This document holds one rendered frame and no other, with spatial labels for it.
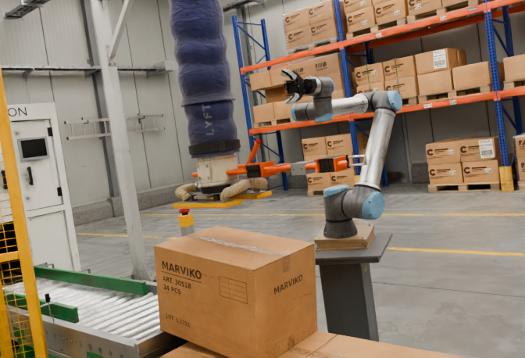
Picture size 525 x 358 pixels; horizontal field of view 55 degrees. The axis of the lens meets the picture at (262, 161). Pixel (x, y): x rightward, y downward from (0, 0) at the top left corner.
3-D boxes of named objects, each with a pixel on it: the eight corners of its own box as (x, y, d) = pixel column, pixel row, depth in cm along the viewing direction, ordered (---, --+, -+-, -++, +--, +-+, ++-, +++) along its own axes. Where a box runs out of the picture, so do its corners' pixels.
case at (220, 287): (159, 330, 233) (153, 245, 228) (221, 300, 263) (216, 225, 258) (259, 370, 195) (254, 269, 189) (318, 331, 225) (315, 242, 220)
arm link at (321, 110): (319, 122, 257) (317, 97, 255) (337, 121, 248) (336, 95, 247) (307, 123, 250) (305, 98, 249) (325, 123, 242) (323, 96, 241)
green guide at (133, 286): (27, 275, 417) (26, 265, 416) (40, 272, 425) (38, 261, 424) (144, 295, 311) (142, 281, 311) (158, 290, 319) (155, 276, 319)
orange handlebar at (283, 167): (175, 180, 239) (173, 173, 239) (220, 171, 262) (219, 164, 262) (342, 169, 178) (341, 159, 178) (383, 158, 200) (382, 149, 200)
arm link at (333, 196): (336, 212, 297) (333, 182, 295) (360, 215, 285) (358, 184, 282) (319, 218, 286) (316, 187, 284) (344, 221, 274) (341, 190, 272)
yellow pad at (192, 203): (172, 208, 225) (170, 197, 225) (189, 204, 232) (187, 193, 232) (226, 208, 202) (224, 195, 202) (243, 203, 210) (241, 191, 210)
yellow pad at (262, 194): (204, 200, 239) (202, 190, 239) (219, 196, 247) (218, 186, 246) (257, 199, 217) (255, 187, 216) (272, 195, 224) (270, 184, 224)
